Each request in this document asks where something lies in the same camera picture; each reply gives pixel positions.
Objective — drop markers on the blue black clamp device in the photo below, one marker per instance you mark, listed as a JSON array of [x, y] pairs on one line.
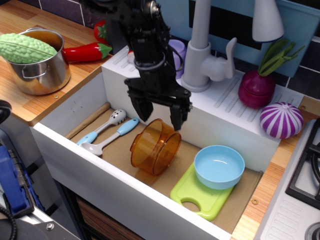
[[19, 195]]

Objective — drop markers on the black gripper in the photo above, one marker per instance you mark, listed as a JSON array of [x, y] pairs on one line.
[[157, 84]]

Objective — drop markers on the white cone lamp shade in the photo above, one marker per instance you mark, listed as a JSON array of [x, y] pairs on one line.
[[267, 25]]

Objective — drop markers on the green bitter melon toy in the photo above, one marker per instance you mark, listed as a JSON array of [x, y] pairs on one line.
[[22, 49]]

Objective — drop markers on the red chili pepper toy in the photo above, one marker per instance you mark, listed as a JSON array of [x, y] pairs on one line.
[[87, 53]]

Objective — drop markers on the lime green cutting board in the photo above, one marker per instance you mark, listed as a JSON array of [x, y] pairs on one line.
[[190, 190]]

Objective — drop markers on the red white sushi toy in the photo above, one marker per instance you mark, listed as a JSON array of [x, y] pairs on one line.
[[131, 56]]

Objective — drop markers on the light blue backboard panel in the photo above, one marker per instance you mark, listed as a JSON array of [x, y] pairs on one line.
[[221, 20]]

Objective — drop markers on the purple white striped onion toy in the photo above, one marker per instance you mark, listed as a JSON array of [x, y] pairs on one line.
[[281, 120]]

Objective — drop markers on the lilac plastic cup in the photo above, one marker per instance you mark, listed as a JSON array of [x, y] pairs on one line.
[[179, 54]]

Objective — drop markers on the black stove grate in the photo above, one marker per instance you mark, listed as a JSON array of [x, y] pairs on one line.
[[304, 184]]

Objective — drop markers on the brown cardboard sink liner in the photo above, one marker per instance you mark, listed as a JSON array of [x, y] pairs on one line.
[[117, 155]]

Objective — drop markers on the purple beet toy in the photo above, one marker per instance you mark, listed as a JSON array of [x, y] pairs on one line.
[[258, 86]]

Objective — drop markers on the light blue plastic bowl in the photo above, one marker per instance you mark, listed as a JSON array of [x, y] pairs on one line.
[[219, 167]]

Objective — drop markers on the red strawberry toy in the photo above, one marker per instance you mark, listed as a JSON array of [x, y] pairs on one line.
[[100, 32]]

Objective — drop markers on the orange transparent plastic pot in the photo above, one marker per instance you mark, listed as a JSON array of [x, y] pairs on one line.
[[154, 149]]

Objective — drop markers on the stainless steel pot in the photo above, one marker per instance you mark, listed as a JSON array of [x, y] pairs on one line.
[[47, 76]]

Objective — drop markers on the grey toy faucet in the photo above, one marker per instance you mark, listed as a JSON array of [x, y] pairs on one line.
[[201, 67]]

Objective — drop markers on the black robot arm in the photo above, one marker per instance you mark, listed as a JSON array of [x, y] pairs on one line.
[[147, 35]]

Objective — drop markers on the white stove top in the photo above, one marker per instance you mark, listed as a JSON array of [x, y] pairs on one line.
[[286, 217]]

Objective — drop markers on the white blue slotted spoon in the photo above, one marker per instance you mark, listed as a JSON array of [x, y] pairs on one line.
[[117, 117]]

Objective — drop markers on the white blue ladle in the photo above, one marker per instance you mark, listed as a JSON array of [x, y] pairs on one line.
[[97, 149]]

